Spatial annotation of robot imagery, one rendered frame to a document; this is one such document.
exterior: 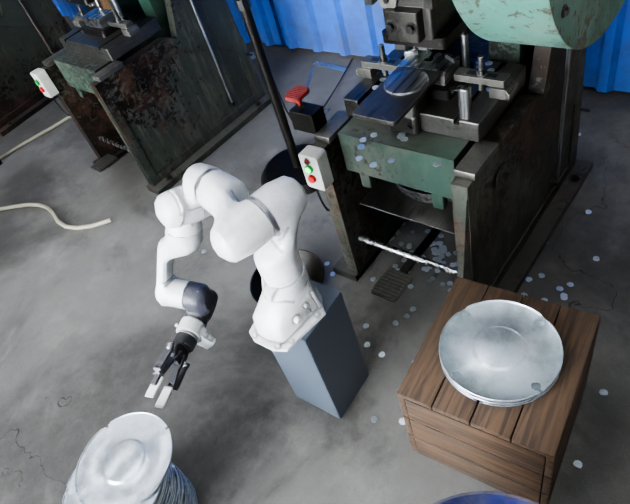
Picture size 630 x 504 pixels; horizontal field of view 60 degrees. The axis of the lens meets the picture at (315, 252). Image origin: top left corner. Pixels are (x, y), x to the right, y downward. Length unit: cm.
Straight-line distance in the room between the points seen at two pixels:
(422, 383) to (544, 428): 29
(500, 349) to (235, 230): 71
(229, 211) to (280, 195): 12
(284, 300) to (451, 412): 49
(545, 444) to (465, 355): 26
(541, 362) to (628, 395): 48
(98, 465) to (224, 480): 38
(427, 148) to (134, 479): 121
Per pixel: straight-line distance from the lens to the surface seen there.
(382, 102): 155
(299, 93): 173
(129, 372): 224
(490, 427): 138
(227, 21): 311
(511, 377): 141
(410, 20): 153
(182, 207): 147
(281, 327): 141
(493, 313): 151
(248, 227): 122
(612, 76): 287
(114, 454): 175
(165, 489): 167
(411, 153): 159
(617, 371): 189
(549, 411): 140
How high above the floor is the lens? 160
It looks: 45 degrees down
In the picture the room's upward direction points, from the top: 20 degrees counter-clockwise
